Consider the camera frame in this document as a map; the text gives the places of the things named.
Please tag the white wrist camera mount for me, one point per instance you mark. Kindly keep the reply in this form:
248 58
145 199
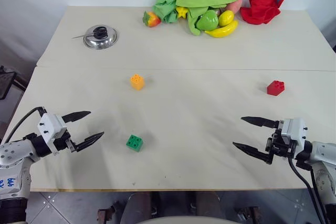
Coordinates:
294 129
50 127

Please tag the thin metal stick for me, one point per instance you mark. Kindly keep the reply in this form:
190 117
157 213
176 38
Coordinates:
78 36

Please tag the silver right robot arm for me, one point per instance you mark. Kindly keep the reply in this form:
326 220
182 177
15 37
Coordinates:
321 166

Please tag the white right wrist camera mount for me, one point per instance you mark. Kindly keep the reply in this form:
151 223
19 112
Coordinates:
294 129

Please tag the toy strawberry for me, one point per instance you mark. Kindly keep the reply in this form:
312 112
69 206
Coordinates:
151 19

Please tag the orange toy brick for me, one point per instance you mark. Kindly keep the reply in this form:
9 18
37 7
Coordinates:
137 81

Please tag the green toy bell pepper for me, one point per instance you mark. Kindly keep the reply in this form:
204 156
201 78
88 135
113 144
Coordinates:
208 21

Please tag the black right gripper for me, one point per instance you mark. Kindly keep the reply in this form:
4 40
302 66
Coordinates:
279 145

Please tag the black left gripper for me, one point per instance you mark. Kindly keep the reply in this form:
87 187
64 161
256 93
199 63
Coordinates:
63 141

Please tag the red cloth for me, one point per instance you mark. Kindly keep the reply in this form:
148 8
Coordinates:
262 5

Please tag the toy peach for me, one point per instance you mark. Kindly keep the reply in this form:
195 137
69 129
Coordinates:
233 6

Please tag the toy banana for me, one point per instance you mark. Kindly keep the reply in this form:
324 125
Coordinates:
223 30

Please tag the toy lemon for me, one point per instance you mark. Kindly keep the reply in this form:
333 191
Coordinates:
226 17

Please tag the red toy brick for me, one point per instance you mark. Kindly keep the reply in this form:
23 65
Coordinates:
275 87

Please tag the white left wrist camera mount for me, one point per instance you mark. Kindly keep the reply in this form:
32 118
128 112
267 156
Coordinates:
50 127

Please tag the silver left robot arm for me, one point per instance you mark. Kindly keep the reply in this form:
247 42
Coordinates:
13 155

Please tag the yellow toy star fruit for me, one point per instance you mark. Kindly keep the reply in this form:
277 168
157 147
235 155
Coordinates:
181 11

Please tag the steel pot lid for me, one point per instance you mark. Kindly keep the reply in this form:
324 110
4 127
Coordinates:
100 37

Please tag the green toy brick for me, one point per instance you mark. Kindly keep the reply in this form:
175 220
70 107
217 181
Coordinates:
134 142

